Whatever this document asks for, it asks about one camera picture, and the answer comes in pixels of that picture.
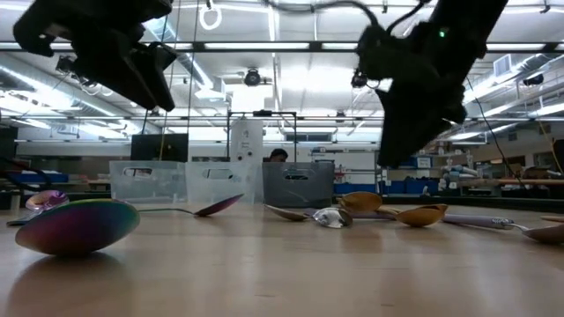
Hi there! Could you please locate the black round ceiling camera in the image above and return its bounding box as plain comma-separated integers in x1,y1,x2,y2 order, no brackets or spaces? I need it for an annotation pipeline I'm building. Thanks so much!
244,68,263,88

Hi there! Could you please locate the black ceiling mounted device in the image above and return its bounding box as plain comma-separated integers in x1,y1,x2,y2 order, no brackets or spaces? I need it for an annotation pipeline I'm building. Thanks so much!
55,55,76,75
351,69,381,90

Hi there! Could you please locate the dark grey plastic bin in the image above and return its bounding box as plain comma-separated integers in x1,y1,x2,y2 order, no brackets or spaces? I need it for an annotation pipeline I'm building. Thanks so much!
262,161,335,209

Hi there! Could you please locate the silver ceiling air duct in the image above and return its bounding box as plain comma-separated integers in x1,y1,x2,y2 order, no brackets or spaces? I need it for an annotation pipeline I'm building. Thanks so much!
174,17,228,102
457,52,564,118

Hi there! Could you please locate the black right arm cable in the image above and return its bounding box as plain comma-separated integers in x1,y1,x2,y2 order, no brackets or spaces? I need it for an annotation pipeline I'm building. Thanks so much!
263,0,431,34

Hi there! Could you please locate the black hanging cable yellow tag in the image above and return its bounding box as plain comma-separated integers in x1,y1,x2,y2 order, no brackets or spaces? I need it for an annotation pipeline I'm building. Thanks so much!
464,74,525,188

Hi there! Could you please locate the white hanging cable ring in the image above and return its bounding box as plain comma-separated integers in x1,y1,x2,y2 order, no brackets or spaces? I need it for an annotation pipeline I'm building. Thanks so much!
198,0,223,32

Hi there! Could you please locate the iridescent rainbow spoon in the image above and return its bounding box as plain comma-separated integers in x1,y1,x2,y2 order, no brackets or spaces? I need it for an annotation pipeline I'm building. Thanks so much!
6,189,71,227
138,193,245,218
15,198,141,258

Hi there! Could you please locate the clear plastic bin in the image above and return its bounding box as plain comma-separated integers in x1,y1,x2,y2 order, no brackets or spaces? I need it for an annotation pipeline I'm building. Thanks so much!
108,160,189,204
184,161,264,205

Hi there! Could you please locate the black equipment cabinet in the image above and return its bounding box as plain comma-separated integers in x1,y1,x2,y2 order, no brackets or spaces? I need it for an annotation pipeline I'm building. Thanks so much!
0,126,19,162

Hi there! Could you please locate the wooden workbench top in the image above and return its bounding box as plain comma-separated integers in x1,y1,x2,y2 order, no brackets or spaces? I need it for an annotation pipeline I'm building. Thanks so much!
457,177,564,187

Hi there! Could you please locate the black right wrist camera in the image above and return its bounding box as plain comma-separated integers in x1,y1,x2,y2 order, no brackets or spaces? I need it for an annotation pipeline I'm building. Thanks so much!
355,24,400,81

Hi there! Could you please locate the overhead light bar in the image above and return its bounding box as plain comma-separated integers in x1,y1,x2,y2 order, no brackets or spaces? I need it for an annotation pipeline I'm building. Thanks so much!
0,41,564,55

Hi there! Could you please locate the black monitor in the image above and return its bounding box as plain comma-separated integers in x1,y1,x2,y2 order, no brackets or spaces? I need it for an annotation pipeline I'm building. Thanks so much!
130,133,189,163

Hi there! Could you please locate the white equipment cabinet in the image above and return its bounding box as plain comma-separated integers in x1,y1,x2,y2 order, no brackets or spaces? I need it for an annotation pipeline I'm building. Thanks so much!
229,119,264,164

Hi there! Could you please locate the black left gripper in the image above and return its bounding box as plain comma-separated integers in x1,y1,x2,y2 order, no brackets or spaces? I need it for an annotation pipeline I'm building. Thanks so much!
12,11,176,112

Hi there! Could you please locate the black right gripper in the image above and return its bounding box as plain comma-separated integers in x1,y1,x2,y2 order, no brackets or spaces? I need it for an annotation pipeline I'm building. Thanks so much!
376,19,479,168

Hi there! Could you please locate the white ceiling vent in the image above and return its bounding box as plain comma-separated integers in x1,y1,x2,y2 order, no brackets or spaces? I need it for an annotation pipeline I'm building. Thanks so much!
493,54,514,79

